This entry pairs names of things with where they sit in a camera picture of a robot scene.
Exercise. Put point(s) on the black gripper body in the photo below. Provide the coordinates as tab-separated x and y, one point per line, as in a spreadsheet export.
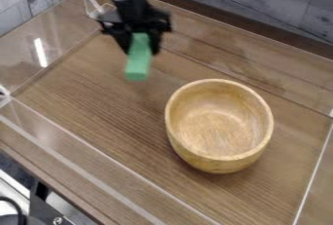
135	16

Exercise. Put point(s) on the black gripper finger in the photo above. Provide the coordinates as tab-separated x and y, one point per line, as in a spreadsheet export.
155	40
123	39

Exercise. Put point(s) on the green stick block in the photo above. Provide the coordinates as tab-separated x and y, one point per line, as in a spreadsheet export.
138	58

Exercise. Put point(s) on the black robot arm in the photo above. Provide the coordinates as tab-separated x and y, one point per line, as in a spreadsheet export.
135	16

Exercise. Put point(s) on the wooden bowl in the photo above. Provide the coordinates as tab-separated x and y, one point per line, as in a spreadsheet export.
218	125

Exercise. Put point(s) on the clear acrylic enclosure walls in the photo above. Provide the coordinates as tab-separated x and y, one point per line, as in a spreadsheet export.
87	130

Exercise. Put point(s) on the black table frame bracket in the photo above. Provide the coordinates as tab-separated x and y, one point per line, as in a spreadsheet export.
43	211

